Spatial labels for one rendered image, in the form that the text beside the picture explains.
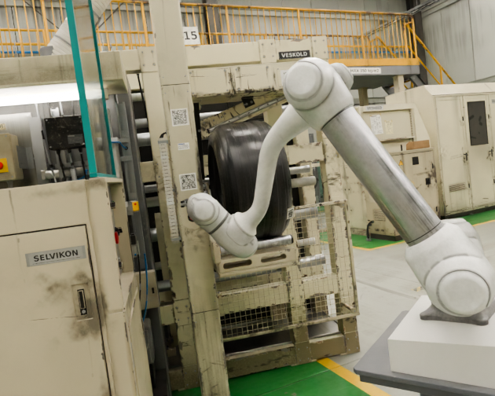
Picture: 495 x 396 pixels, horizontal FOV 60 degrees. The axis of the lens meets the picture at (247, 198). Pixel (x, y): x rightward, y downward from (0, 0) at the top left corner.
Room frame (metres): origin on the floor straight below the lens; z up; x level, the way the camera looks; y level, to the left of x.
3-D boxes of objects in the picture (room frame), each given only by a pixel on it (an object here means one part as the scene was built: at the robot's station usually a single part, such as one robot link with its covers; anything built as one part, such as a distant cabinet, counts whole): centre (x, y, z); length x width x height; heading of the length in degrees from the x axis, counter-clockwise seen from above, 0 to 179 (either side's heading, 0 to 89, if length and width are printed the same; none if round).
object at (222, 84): (2.39, -0.04, 1.71); 0.61 x 0.25 x 0.15; 101
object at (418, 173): (6.38, -2.28, 0.62); 0.91 x 0.58 x 1.25; 114
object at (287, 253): (1.94, -0.01, 0.84); 0.36 x 0.09 x 0.06; 101
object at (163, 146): (1.96, 0.35, 1.19); 0.05 x 0.04 x 0.48; 11
